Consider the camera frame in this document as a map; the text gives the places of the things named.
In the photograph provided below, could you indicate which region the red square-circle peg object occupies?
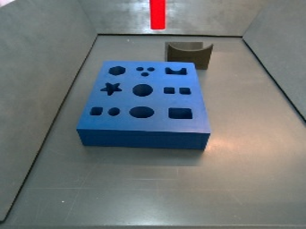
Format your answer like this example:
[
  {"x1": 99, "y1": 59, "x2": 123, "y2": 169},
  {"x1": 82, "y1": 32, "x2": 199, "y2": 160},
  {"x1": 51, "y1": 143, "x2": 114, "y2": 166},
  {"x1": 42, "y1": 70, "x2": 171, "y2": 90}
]
[{"x1": 150, "y1": 0, "x2": 166, "y2": 30}]

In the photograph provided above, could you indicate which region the blue foam shape-sorting block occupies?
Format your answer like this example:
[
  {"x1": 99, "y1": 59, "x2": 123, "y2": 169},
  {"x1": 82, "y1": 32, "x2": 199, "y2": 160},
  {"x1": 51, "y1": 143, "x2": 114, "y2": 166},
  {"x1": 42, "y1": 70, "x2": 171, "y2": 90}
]
[{"x1": 76, "y1": 61, "x2": 210, "y2": 149}]

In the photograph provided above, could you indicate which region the dark grey curved foam piece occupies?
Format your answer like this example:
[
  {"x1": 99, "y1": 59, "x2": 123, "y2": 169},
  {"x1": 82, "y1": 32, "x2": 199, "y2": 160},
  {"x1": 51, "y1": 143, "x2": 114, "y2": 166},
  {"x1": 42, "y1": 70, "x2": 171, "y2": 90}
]
[{"x1": 164, "y1": 42, "x2": 214, "y2": 70}]

